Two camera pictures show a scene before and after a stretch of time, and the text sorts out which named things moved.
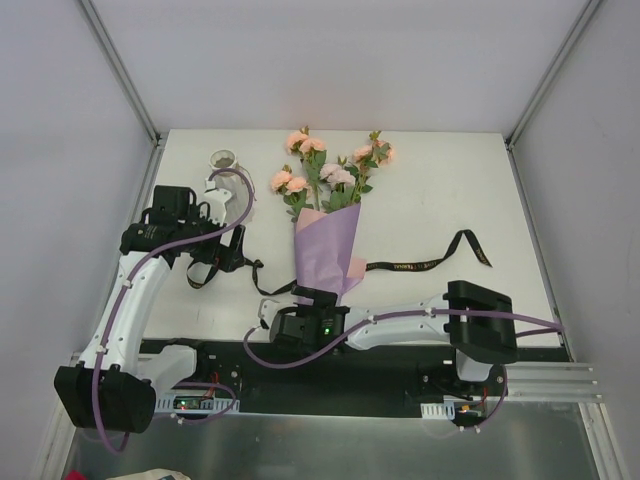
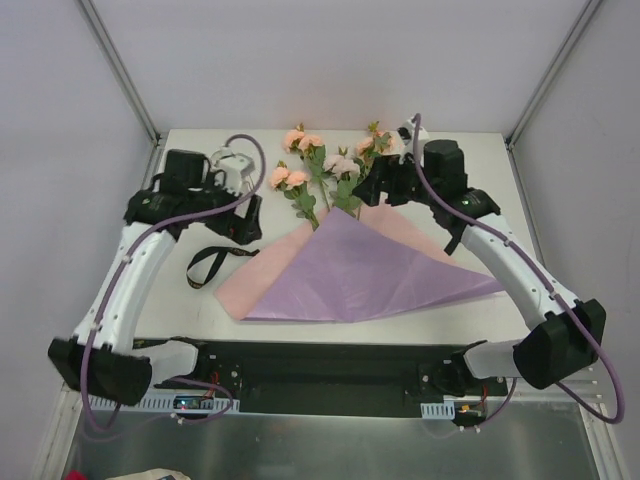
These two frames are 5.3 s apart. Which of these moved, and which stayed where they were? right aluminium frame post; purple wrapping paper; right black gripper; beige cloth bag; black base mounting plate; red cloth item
Moved: right black gripper; purple wrapping paper
Stayed: red cloth item; black base mounting plate; beige cloth bag; right aluminium frame post
